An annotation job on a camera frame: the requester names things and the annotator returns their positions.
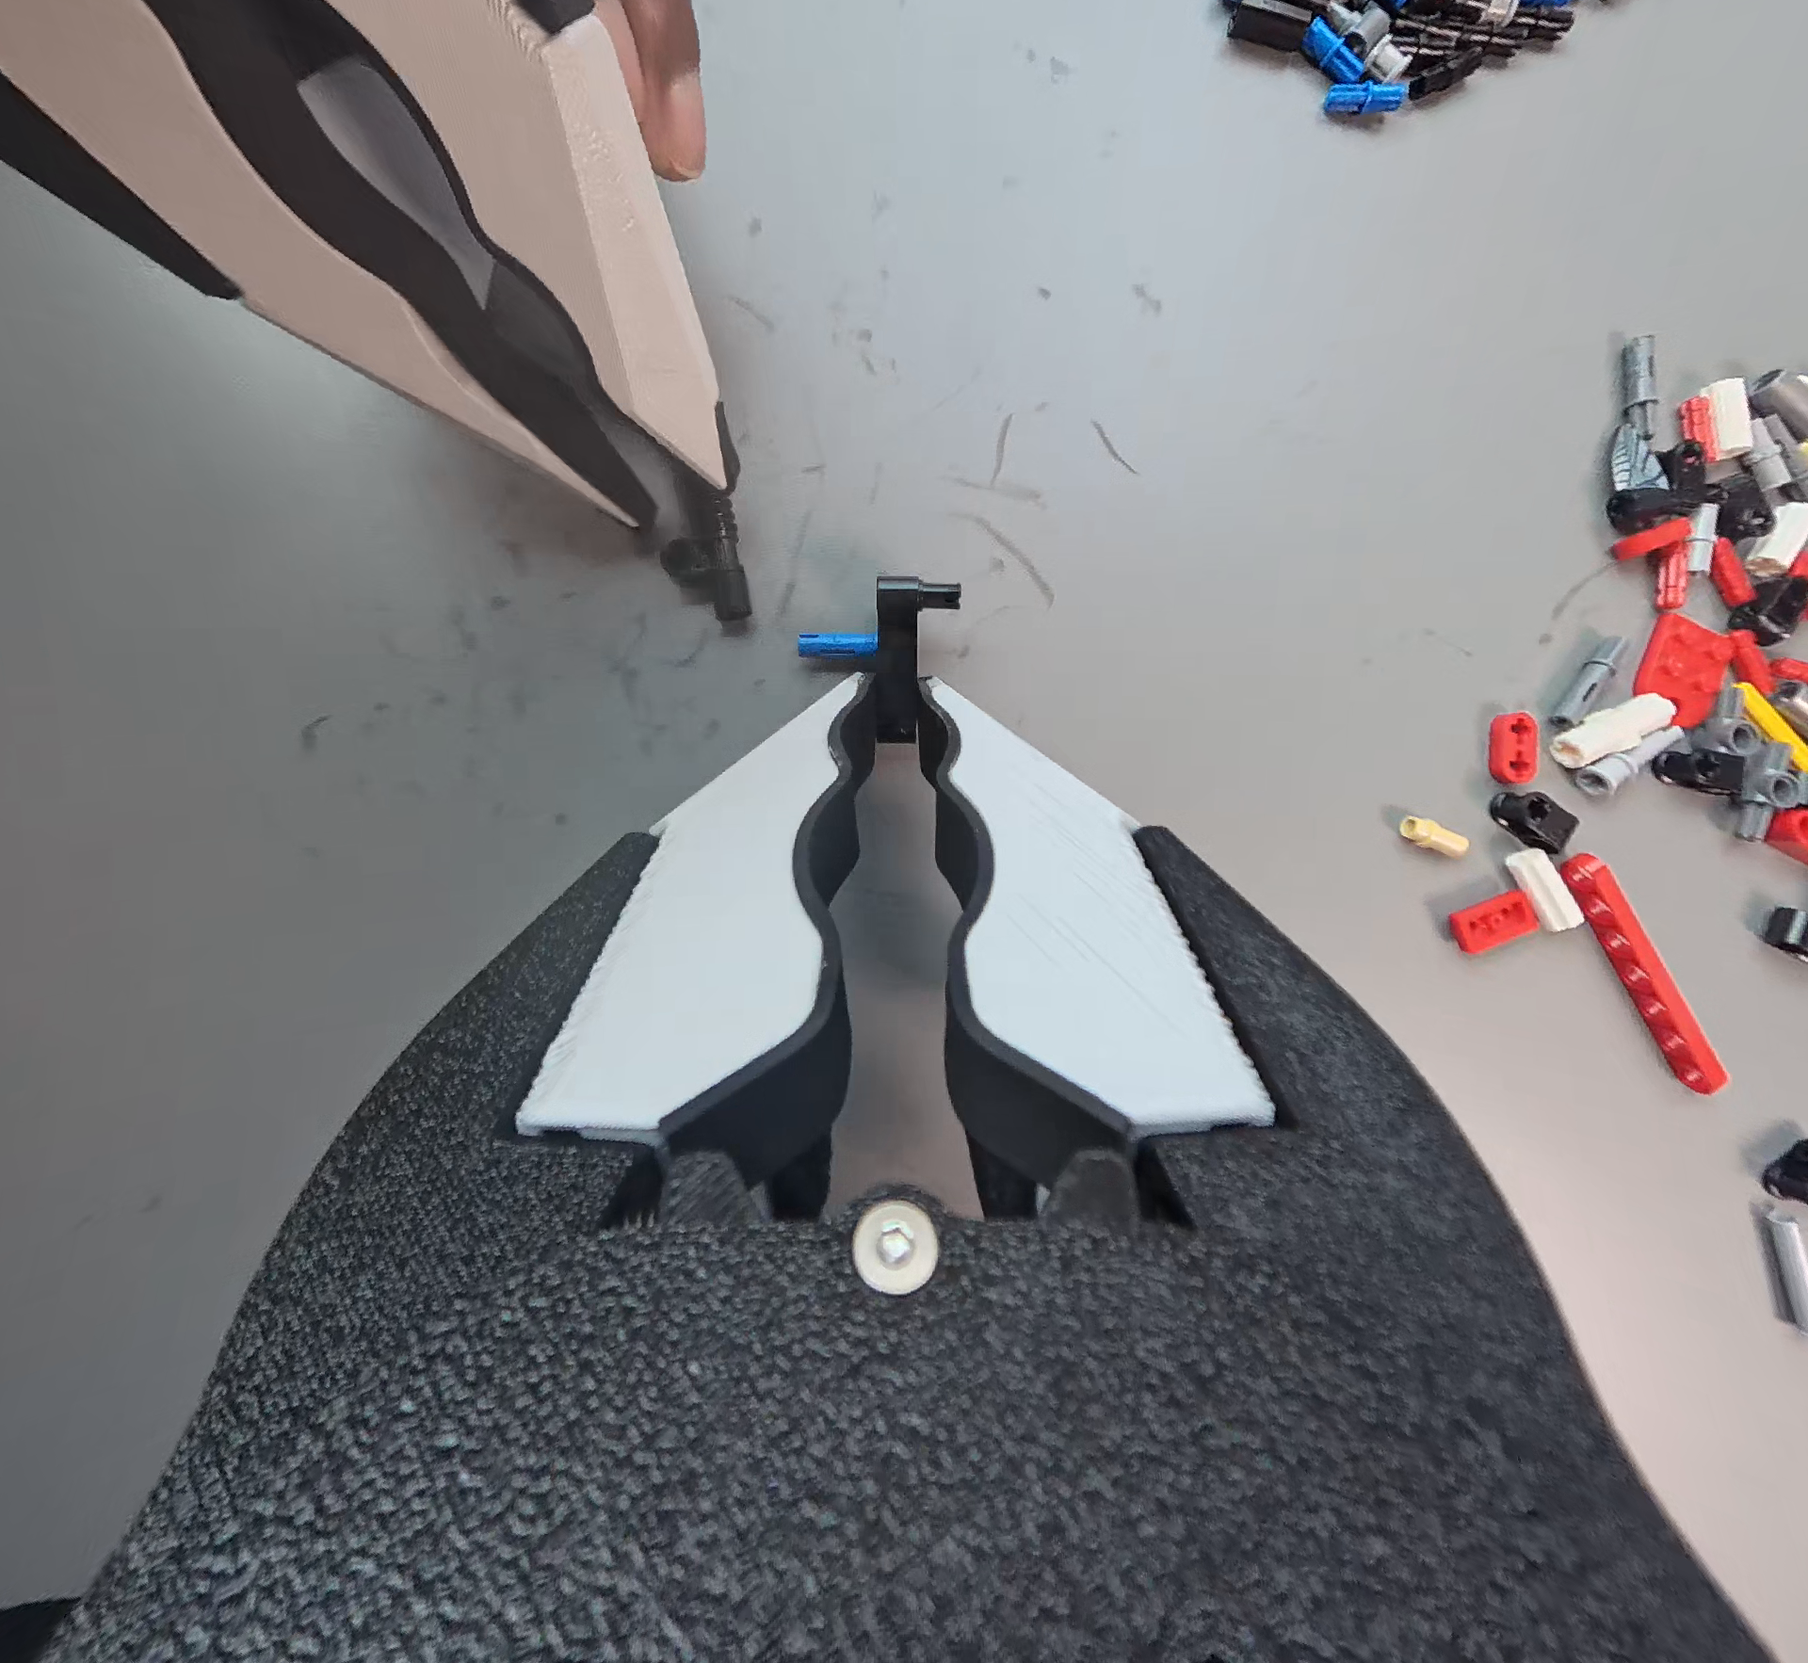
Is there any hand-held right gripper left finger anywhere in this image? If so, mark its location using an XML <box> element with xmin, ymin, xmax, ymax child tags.
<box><xmin>515</xmin><ymin>674</ymin><xmax>879</xmax><ymax>1150</ymax></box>

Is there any grey tube connector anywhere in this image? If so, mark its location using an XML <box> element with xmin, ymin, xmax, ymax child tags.
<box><xmin>1548</xmin><ymin>632</ymin><xmax>1629</xmax><ymax>728</ymax></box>

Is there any black small holed connector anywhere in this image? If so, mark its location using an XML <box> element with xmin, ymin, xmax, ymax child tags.
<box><xmin>1488</xmin><ymin>785</ymin><xmax>1581</xmax><ymax>854</ymax></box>

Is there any black angled connector piece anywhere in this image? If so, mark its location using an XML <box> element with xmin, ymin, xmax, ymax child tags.
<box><xmin>870</xmin><ymin>573</ymin><xmax>965</xmax><ymax>747</ymax></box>

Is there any red small plate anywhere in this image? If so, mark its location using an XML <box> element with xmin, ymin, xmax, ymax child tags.
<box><xmin>1446</xmin><ymin>888</ymin><xmax>1542</xmax><ymax>957</ymax></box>

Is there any white cylinder piece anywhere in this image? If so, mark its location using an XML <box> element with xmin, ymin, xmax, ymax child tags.
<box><xmin>1548</xmin><ymin>692</ymin><xmax>1680</xmax><ymax>769</ymax></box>

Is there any red triangular plate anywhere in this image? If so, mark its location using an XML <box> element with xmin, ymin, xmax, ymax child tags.
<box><xmin>1633</xmin><ymin>613</ymin><xmax>1736</xmax><ymax>730</ymax></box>

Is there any black ribbed flexible rod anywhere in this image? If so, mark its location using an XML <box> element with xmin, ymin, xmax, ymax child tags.
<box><xmin>657</xmin><ymin>474</ymin><xmax>753</xmax><ymax>628</ymax></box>

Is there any white small brick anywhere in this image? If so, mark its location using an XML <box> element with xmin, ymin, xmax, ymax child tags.
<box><xmin>1502</xmin><ymin>846</ymin><xmax>1587</xmax><ymax>936</ymax></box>

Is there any grey small bar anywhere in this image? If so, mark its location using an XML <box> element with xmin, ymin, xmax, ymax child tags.
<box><xmin>1760</xmin><ymin>1203</ymin><xmax>1808</xmax><ymax>1334</ymax></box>

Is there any red long holed beam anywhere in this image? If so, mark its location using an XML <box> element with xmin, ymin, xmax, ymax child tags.
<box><xmin>1559</xmin><ymin>852</ymin><xmax>1732</xmax><ymax>1098</ymax></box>

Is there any person's left hand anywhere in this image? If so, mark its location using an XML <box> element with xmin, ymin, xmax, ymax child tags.
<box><xmin>536</xmin><ymin>0</ymin><xmax>711</xmax><ymax>184</ymax></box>

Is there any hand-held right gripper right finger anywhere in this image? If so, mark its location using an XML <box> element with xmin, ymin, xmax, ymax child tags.
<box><xmin>915</xmin><ymin>674</ymin><xmax>1280</xmax><ymax>1142</ymax></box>

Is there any pile of mixed small bricks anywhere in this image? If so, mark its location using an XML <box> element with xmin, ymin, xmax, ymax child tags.
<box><xmin>1603</xmin><ymin>367</ymin><xmax>1808</xmax><ymax>868</ymax></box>

